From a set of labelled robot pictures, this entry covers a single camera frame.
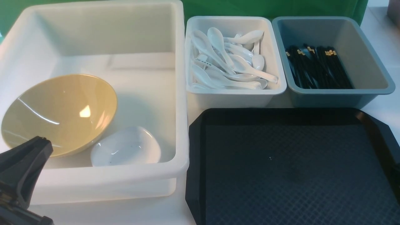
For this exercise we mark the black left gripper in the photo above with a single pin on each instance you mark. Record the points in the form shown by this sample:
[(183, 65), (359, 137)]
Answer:
[(20, 169)]

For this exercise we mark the teal plastic chopstick bin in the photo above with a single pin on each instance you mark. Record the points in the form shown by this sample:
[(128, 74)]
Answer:
[(365, 69)]

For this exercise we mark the white square dish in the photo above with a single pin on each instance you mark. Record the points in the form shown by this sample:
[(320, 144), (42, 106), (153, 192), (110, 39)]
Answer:
[(129, 146)]

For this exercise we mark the bundle of black chopsticks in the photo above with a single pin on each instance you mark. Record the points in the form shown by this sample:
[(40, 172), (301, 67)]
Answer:
[(317, 68)]

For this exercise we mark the pile of white spoons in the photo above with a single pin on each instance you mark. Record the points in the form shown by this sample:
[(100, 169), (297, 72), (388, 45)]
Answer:
[(228, 54)]

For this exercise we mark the white plastic spoon bin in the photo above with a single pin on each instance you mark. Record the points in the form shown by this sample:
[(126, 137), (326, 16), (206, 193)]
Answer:
[(209, 86)]

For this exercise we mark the black plastic serving tray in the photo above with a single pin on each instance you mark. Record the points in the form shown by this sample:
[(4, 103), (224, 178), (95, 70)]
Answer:
[(292, 166)]

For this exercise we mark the large white plastic tub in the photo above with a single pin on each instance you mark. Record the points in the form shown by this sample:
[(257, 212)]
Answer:
[(137, 46)]

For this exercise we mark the yellow noodle bowl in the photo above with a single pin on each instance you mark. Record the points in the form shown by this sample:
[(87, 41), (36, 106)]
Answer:
[(71, 111)]

